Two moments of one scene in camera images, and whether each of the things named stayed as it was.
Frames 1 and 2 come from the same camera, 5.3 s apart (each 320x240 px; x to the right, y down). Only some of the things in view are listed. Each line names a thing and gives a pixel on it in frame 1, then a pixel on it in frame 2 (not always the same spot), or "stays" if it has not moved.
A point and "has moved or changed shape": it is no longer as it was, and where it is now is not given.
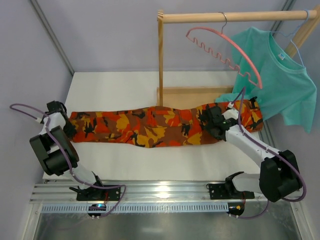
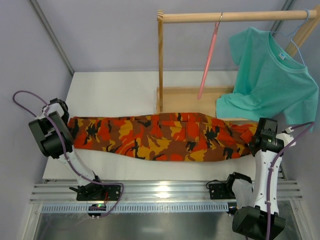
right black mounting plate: [220, 191] stays
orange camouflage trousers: [154, 126] has moved or changed shape
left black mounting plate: [97, 194] stays
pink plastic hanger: [228, 38] to [208, 55]
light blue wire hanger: [293, 34] stays
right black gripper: [208, 119] to [258, 136]
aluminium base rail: [131, 191] stays
